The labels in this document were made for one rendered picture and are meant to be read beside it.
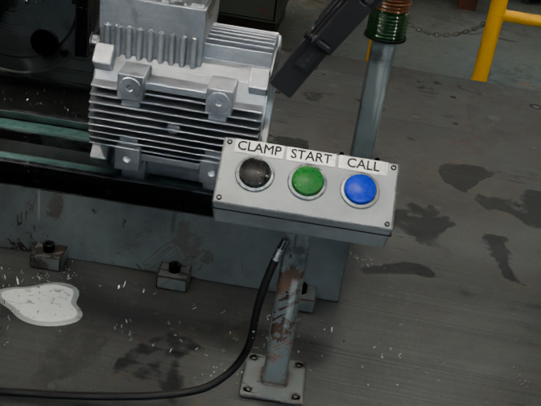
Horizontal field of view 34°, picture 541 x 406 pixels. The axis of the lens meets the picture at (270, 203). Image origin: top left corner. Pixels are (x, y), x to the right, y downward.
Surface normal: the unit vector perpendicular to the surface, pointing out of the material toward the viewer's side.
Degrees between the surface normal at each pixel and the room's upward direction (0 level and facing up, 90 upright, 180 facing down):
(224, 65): 32
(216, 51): 88
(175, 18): 90
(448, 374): 0
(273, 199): 38
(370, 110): 90
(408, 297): 0
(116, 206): 90
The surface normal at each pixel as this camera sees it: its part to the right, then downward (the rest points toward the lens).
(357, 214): 0.04, -0.37
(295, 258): -0.10, 0.49
